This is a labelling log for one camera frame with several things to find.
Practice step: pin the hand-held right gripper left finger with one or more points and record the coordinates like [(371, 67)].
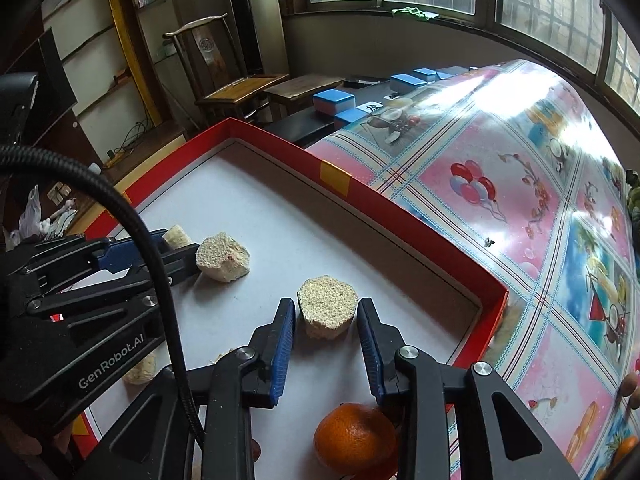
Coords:
[(282, 350)]

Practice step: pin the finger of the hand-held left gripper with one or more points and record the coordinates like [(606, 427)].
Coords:
[(182, 262), (117, 256)]

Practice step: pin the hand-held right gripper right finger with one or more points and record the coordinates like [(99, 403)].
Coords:
[(370, 352)]

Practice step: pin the orange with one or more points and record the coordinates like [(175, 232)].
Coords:
[(357, 437), (625, 452)]

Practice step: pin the red box white inside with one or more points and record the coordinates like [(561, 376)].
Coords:
[(250, 200)]

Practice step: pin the person's left hand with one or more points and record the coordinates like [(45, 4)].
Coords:
[(20, 440)]

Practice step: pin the white plastic bag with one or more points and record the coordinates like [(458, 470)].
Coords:
[(30, 215)]

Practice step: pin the printed plastic tablecloth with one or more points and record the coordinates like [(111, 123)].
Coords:
[(450, 210)]

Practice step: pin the dark low table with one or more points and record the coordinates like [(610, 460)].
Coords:
[(300, 132)]

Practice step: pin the wooden chair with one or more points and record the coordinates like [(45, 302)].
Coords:
[(220, 60)]

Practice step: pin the wooden stool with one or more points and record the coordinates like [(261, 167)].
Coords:
[(300, 87)]

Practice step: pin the blue tile block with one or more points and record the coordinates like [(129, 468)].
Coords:
[(410, 81), (430, 72), (352, 116), (334, 100)]

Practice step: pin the white tile block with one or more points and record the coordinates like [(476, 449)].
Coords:
[(371, 106)]

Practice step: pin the green potted plant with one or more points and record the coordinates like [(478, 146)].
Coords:
[(632, 195)]

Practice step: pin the green cloth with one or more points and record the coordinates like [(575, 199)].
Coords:
[(412, 11)]

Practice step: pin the yellow framed wall shelf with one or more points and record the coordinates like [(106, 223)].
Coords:
[(125, 35)]

